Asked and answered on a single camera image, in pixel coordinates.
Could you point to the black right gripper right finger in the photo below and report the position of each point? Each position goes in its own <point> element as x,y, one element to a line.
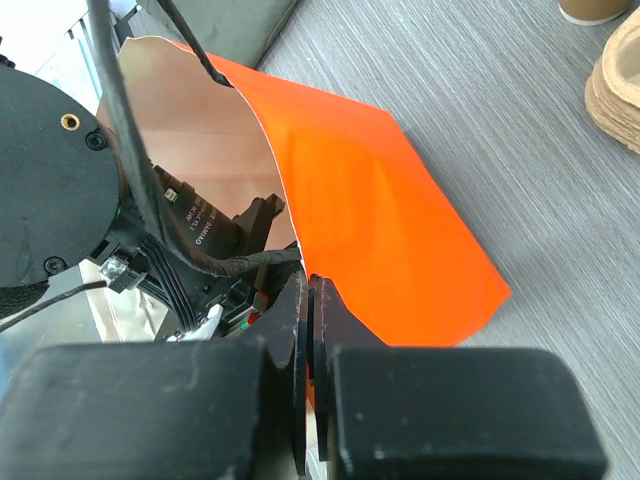
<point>332,325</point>

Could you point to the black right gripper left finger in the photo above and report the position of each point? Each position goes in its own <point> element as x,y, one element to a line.
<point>280,435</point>

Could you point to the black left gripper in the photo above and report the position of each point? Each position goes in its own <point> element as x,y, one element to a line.
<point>200,235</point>

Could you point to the stack of paper cups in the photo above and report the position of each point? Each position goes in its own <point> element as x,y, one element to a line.
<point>593,12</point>

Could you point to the cardboard cup carrier stack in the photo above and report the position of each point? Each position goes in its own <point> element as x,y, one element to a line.
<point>612,90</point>

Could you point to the orange paper bag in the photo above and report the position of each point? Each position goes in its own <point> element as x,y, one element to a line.
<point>359,202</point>

